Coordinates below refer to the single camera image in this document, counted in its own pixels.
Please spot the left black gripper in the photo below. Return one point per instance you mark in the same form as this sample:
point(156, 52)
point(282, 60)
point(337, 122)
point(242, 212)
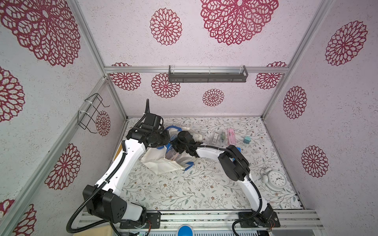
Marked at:
point(166, 133)

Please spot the black wire wall rack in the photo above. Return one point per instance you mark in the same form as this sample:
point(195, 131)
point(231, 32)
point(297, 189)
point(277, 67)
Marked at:
point(87, 116)

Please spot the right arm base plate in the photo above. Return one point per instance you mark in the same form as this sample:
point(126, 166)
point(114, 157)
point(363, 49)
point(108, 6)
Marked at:
point(269, 220)

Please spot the white alarm clock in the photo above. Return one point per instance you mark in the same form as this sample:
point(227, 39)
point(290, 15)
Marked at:
point(273, 179)

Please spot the white canvas bag blue handles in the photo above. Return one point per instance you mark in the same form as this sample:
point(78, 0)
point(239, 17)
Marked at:
point(165, 159)

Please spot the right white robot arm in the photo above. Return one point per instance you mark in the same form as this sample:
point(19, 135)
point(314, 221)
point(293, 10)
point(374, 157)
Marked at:
point(234, 164)

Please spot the blue round button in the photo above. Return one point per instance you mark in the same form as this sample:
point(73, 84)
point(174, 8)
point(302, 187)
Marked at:
point(185, 230)

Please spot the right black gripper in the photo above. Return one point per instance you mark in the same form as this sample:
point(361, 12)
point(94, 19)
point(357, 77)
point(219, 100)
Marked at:
point(178, 148)

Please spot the small teal cube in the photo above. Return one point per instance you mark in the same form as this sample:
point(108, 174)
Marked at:
point(247, 140)

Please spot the pink clear stationery case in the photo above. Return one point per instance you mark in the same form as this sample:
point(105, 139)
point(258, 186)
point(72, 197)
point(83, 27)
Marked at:
point(231, 138)

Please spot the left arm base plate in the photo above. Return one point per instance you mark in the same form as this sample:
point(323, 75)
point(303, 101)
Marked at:
point(150, 220)

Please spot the clear pen case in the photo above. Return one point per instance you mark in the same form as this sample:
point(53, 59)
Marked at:
point(216, 139)

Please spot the clear green compass set case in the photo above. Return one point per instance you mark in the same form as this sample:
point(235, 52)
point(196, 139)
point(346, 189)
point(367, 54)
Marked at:
point(223, 136)

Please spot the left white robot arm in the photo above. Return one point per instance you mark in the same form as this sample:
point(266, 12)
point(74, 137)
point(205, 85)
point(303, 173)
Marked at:
point(103, 200)

